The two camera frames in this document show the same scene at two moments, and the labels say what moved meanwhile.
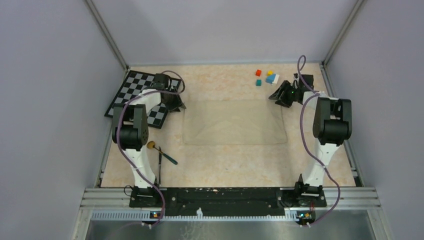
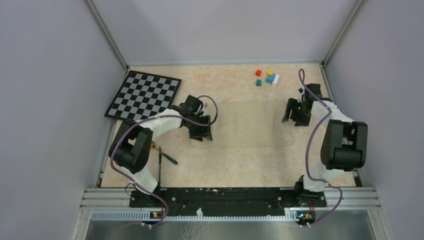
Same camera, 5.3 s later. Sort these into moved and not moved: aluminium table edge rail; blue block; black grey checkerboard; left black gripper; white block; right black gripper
Moved: left black gripper; right black gripper
Not moved: blue block; aluminium table edge rail; white block; black grey checkerboard
